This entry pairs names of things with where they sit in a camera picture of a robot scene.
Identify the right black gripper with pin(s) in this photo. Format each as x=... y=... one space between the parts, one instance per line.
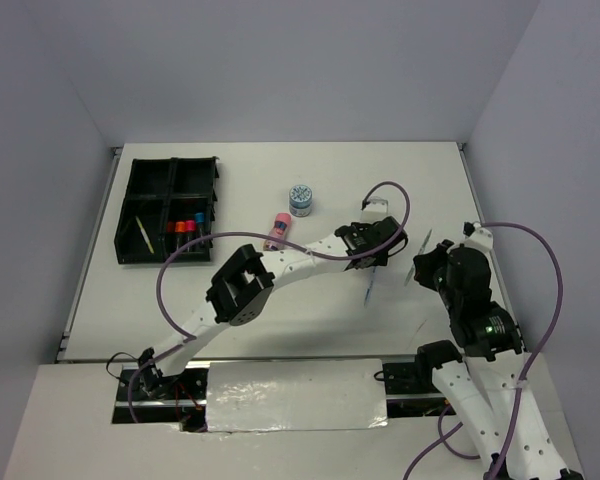
x=425 y=262

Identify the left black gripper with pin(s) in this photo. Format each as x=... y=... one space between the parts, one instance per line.
x=381 y=259

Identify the pink highlighter marker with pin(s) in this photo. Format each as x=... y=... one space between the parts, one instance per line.
x=189 y=237

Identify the orange highlighter marker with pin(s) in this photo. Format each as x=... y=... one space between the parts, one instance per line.
x=179 y=240

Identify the yellow pen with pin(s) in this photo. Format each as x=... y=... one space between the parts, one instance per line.
x=144 y=235

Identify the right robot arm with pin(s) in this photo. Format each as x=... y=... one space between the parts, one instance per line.
x=480 y=370

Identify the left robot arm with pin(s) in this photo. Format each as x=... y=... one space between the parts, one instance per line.
x=240 y=289

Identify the blue pen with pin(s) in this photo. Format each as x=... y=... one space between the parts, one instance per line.
x=370 y=287

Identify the blue-lidded jar left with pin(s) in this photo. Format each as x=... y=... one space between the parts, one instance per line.
x=300 y=200

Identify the pink-capped clear tube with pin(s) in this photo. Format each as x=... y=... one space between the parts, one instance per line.
x=279 y=231

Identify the black four-compartment organizer tray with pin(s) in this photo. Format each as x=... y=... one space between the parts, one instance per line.
x=161 y=192

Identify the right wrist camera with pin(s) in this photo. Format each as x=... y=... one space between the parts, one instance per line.
x=477 y=237

